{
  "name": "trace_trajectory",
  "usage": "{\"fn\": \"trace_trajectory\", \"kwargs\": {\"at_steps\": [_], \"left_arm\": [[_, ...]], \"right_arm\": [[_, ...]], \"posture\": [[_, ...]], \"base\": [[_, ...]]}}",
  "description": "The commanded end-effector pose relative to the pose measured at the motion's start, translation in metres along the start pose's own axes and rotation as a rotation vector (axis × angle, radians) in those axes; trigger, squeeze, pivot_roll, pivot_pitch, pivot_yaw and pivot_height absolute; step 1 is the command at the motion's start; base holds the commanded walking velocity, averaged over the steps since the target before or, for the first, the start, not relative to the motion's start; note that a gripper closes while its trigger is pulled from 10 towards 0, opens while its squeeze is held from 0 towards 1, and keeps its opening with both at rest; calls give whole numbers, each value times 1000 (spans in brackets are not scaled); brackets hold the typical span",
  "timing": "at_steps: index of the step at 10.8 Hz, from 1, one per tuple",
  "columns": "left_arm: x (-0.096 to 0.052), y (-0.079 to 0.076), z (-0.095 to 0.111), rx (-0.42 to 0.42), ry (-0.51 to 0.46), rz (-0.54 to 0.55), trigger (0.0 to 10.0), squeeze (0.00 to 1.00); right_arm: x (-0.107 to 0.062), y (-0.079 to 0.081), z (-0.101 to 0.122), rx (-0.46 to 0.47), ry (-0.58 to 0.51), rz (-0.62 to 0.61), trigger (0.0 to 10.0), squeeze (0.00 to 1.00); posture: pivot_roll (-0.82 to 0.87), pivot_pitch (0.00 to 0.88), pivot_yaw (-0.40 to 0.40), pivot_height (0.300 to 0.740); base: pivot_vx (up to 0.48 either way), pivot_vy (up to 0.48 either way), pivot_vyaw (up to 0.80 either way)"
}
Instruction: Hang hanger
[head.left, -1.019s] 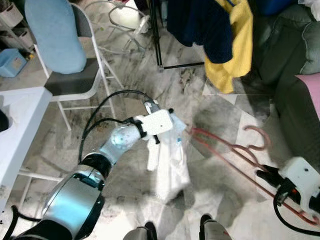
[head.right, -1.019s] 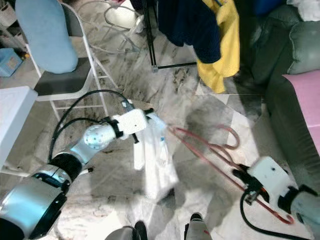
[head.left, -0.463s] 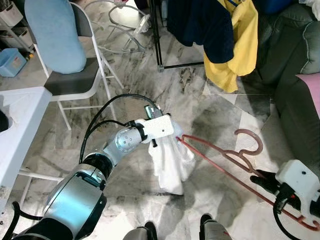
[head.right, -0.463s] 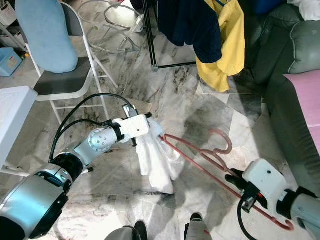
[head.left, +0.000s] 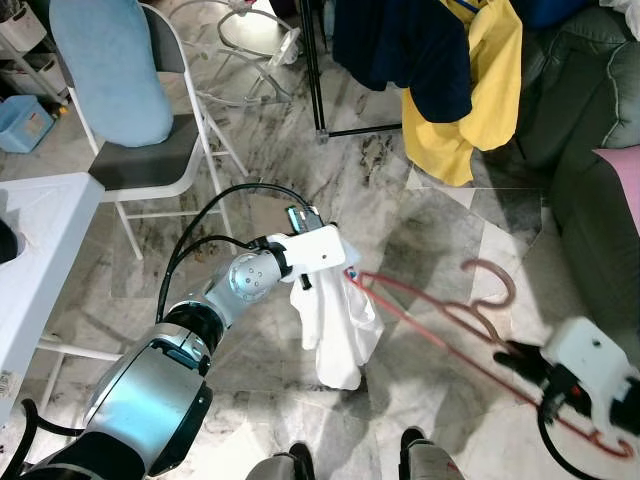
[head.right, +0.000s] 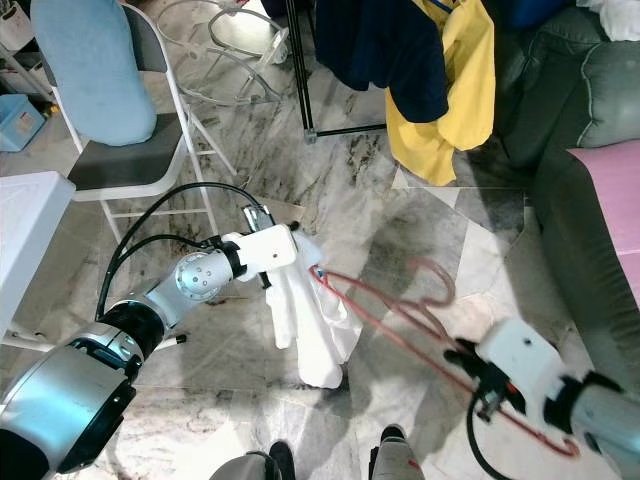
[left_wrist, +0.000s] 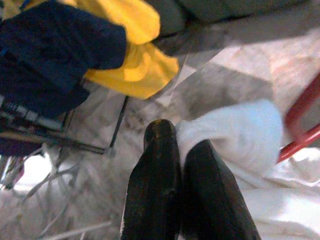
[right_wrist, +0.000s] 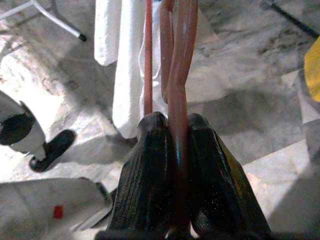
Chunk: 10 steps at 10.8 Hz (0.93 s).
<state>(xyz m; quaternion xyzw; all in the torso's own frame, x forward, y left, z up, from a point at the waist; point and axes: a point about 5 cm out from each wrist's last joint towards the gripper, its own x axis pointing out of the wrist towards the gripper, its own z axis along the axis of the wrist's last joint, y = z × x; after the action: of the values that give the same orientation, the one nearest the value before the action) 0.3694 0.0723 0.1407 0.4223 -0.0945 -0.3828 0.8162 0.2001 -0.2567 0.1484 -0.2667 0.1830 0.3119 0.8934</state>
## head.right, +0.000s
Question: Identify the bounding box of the light blue chair cushion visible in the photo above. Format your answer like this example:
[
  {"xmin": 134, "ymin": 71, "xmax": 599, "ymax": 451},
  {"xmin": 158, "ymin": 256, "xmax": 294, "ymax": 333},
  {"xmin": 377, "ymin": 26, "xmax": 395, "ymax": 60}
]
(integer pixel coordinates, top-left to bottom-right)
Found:
[{"xmin": 30, "ymin": 0, "xmax": 158, "ymax": 149}]

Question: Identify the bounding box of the flat brown cardboard piece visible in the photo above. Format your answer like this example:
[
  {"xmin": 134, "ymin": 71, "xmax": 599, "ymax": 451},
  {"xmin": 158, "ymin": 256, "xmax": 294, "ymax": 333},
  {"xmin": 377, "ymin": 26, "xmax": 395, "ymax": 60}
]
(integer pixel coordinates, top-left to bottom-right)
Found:
[{"xmin": 230, "ymin": 192, "xmax": 306, "ymax": 236}]

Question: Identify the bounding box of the white plastic folding table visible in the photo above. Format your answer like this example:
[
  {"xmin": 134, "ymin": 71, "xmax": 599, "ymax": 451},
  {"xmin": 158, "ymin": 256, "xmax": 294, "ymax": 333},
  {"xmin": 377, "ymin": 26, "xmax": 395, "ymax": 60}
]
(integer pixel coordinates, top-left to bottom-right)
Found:
[{"xmin": 0, "ymin": 170, "xmax": 76, "ymax": 351}]

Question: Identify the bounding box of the navy blue garment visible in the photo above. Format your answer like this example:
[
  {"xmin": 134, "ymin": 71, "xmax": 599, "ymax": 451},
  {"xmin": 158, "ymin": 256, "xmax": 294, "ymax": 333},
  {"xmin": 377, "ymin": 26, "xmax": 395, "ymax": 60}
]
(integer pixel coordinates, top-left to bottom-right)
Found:
[{"xmin": 315, "ymin": 0, "xmax": 451, "ymax": 124}]

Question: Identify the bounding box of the pink cushion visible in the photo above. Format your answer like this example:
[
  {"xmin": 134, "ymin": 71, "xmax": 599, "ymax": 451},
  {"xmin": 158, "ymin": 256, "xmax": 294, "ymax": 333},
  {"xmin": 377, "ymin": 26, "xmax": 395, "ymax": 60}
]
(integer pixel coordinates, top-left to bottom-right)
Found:
[{"xmin": 568, "ymin": 138, "xmax": 640, "ymax": 281}]

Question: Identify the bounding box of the dark green leather sofa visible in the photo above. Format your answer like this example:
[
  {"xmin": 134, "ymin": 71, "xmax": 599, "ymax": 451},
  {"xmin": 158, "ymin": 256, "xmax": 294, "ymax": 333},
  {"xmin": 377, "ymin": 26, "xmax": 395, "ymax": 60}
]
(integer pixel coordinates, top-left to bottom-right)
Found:
[{"xmin": 490, "ymin": 5, "xmax": 640, "ymax": 391}]

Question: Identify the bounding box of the white shirt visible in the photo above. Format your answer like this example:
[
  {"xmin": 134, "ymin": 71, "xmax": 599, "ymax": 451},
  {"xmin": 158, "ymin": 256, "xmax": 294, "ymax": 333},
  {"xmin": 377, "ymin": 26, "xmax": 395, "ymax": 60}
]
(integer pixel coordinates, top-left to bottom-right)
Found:
[{"xmin": 265, "ymin": 228, "xmax": 364, "ymax": 391}]

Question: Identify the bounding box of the grey robot leg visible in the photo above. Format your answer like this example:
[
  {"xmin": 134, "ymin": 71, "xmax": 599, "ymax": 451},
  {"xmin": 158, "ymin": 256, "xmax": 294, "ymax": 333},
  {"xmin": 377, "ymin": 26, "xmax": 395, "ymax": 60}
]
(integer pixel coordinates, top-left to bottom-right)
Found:
[
  {"xmin": 368, "ymin": 425, "xmax": 431, "ymax": 480},
  {"xmin": 215, "ymin": 442, "xmax": 296, "ymax": 480}
]

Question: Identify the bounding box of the blue plastic crate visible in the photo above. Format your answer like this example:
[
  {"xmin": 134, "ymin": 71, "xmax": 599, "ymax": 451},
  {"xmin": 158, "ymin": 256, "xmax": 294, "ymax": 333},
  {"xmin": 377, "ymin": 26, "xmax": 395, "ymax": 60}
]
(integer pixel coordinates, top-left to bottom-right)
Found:
[{"xmin": 510, "ymin": 0, "xmax": 591, "ymax": 29}]

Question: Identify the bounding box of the white drawer shelf unit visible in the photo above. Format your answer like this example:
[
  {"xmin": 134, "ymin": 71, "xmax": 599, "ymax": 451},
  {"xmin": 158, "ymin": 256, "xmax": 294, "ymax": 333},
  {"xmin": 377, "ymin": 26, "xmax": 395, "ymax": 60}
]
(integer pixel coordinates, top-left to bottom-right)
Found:
[{"xmin": 0, "ymin": 0, "xmax": 36, "ymax": 56}]

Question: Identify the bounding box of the light blue plastic tub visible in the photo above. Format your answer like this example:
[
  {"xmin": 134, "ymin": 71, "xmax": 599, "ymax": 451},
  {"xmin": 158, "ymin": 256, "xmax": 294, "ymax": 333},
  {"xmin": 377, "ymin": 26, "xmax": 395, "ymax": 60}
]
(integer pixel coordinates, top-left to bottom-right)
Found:
[{"xmin": 0, "ymin": 93, "xmax": 46, "ymax": 153}]

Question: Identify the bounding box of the black metal clothes rack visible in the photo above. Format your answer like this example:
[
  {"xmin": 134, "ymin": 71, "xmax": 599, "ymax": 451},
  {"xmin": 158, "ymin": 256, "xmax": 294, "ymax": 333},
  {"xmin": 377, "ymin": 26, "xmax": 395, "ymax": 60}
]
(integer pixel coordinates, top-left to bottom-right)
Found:
[{"xmin": 285, "ymin": 0, "xmax": 391, "ymax": 141}]

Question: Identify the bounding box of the crumpled white cloth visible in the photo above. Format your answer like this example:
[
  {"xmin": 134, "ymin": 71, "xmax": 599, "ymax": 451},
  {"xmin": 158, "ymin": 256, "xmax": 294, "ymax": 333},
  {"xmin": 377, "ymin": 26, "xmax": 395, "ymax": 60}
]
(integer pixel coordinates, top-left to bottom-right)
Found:
[{"xmin": 588, "ymin": 0, "xmax": 640, "ymax": 43}]

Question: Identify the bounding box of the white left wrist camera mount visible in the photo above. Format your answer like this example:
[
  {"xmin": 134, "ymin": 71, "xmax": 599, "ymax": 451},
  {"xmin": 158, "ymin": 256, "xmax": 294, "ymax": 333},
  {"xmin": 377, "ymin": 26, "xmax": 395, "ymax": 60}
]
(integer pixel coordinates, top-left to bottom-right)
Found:
[{"xmin": 228, "ymin": 205, "xmax": 299, "ymax": 279}]

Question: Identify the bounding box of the yellow shirt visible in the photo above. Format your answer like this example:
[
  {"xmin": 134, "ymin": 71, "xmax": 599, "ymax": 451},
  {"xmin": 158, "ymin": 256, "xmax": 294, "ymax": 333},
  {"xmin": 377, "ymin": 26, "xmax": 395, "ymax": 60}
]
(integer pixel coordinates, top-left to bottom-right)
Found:
[{"xmin": 385, "ymin": 0, "xmax": 496, "ymax": 188}]

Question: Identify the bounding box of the red clothes hanger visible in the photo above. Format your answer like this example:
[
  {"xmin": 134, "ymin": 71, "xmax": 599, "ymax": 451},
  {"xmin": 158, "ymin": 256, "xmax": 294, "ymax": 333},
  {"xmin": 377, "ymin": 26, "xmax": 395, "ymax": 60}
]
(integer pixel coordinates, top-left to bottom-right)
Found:
[{"xmin": 315, "ymin": 258, "xmax": 583, "ymax": 459}]

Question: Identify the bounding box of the white folding chair grey seat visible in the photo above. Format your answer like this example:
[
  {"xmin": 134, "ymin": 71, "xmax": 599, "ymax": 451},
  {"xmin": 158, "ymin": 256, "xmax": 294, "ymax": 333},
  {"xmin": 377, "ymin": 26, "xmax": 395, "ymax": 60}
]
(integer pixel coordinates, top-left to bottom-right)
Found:
[{"xmin": 30, "ymin": 0, "xmax": 241, "ymax": 241}]

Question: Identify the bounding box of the grey robot right leg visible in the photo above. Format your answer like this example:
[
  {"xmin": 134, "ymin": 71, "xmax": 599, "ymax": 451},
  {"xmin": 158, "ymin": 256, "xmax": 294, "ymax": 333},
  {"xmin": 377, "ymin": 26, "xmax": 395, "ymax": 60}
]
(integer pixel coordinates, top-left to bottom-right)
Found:
[{"xmin": 368, "ymin": 425, "xmax": 431, "ymax": 480}]

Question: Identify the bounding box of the grey robot left leg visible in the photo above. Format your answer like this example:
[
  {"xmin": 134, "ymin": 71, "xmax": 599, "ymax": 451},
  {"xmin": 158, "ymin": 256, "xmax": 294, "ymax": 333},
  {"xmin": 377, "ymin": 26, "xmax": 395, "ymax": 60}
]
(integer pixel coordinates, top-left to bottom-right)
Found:
[{"xmin": 215, "ymin": 442, "xmax": 296, "ymax": 480}]

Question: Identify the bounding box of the white wire bouncer frame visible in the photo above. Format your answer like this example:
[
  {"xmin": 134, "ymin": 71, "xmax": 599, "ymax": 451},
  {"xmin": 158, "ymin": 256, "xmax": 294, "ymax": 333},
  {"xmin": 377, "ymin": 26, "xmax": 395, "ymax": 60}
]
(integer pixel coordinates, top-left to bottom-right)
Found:
[{"xmin": 155, "ymin": 0, "xmax": 286, "ymax": 106}]

